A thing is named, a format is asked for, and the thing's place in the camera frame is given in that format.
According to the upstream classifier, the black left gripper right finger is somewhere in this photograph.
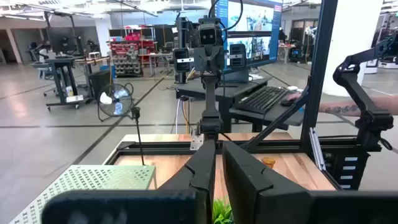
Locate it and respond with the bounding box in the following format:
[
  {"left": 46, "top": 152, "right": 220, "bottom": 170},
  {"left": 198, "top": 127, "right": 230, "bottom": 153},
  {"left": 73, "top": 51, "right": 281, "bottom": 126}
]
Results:
[{"left": 222, "top": 139, "right": 398, "bottom": 224}]

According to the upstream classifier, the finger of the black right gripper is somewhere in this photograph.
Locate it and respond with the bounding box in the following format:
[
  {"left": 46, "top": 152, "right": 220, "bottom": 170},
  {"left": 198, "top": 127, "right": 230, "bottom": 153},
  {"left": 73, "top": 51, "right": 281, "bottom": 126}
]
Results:
[
  {"left": 229, "top": 43, "right": 248, "bottom": 68},
  {"left": 173, "top": 47, "right": 191, "bottom": 73}
]

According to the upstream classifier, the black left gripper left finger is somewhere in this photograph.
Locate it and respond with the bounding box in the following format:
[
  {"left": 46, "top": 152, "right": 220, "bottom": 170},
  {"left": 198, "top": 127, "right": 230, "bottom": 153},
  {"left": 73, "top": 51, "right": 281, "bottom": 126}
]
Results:
[{"left": 41, "top": 139, "right": 216, "bottom": 224}]

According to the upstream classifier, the amber glass candle holder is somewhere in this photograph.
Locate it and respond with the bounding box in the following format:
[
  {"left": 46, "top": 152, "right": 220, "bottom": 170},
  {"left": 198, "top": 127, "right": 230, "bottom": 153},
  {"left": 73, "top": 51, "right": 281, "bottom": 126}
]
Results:
[{"left": 261, "top": 157, "right": 277, "bottom": 170}]

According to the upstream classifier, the person's forearm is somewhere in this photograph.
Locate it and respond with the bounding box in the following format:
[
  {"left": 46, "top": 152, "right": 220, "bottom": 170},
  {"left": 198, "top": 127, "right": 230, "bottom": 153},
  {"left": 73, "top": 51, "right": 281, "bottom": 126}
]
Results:
[{"left": 318, "top": 95, "right": 398, "bottom": 118}]

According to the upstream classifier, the black computer desk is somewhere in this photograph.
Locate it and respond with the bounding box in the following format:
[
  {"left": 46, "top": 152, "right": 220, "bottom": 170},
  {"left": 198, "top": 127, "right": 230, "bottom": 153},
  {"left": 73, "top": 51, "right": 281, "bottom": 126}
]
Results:
[{"left": 172, "top": 76, "right": 274, "bottom": 134}]

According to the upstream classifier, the green potted plant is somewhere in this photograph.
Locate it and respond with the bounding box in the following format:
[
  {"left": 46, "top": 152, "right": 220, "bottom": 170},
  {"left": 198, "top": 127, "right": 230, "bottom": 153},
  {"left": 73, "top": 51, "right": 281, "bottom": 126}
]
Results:
[{"left": 212, "top": 197, "right": 234, "bottom": 224}]

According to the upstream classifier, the large computer monitor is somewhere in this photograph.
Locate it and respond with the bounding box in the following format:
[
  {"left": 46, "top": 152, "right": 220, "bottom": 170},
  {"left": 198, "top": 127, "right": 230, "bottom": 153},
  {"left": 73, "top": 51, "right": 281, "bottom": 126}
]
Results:
[{"left": 214, "top": 0, "right": 284, "bottom": 74}]

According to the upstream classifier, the black keyboard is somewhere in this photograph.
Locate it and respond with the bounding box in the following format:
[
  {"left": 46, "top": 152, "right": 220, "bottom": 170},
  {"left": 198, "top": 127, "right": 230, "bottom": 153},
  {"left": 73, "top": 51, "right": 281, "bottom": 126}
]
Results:
[{"left": 236, "top": 86, "right": 289, "bottom": 114}]

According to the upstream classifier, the red parts bin rack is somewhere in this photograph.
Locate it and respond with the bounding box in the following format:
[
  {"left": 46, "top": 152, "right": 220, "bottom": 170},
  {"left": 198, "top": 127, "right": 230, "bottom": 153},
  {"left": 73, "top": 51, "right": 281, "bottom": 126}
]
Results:
[{"left": 107, "top": 30, "right": 158, "bottom": 78}]

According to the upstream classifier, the person's hand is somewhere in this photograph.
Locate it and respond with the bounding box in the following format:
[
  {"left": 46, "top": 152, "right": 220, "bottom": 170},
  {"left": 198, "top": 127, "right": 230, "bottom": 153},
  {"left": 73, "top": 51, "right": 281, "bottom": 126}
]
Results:
[{"left": 284, "top": 92, "right": 304, "bottom": 102}]

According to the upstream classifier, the black keyboard tray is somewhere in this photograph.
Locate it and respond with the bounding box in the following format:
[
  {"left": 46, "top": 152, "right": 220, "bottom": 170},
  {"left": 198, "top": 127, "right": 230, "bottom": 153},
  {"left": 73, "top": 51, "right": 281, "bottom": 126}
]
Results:
[{"left": 229, "top": 102, "right": 305, "bottom": 131}]

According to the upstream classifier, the black floor fan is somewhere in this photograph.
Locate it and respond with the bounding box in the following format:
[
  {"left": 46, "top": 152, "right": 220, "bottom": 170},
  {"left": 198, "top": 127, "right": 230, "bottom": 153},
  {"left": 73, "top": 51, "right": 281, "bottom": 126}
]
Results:
[{"left": 97, "top": 82, "right": 134, "bottom": 122}]

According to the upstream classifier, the black box with white labels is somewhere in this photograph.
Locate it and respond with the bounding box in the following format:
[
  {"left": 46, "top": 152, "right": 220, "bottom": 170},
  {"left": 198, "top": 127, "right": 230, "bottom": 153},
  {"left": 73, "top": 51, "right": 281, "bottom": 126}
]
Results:
[{"left": 323, "top": 146, "right": 371, "bottom": 190}]

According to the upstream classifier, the green perforated metal shelf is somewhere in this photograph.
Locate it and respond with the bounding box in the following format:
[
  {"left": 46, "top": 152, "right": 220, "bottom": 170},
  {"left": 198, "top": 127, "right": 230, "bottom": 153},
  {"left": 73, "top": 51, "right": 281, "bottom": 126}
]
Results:
[{"left": 9, "top": 164, "right": 157, "bottom": 224}]

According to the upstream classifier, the black rolling workstation stand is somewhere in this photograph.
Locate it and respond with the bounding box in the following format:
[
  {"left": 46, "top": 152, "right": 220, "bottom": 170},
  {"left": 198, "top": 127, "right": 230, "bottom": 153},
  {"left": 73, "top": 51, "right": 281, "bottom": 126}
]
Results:
[{"left": 30, "top": 54, "right": 94, "bottom": 112}]

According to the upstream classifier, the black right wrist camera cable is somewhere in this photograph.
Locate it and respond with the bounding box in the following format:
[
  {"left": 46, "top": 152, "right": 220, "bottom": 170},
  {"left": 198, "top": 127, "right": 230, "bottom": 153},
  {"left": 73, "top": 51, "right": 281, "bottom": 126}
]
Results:
[{"left": 208, "top": 0, "right": 244, "bottom": 32}]

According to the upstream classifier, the silver metal bracket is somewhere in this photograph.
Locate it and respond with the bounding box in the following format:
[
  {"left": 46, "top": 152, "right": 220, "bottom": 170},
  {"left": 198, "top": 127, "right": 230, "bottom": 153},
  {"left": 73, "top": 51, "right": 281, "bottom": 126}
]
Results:
[{"left": 189, "top": 129, "right": 205, "bottom": 151}]

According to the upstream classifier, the black aluminium table frame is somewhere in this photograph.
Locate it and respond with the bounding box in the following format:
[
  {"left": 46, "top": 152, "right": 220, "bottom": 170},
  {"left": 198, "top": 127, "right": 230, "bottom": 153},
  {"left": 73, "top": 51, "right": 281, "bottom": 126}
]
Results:
[{"left": 104, "top": 0, "right": 385, "bottom": 191}]

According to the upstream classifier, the white cable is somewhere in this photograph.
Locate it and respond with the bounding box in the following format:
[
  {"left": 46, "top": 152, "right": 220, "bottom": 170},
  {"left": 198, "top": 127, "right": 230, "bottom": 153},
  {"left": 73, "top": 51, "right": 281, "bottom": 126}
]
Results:
[{"left": 174, "top": 98, "right": 182, "bottom": 134}]

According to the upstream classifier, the orange cable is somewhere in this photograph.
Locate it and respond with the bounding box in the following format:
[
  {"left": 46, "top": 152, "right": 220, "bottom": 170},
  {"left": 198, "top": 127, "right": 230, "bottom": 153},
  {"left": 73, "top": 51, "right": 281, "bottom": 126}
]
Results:
[{"left": 182, "top": 99, "right": 191, "bottom": 134}]

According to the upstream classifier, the silver aluminium rail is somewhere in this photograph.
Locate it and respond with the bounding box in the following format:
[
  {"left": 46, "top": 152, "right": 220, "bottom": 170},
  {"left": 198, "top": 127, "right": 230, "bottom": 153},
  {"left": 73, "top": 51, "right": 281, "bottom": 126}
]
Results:
[{"left": 308, "top": 126, "right": 327, "bottom": 171}]

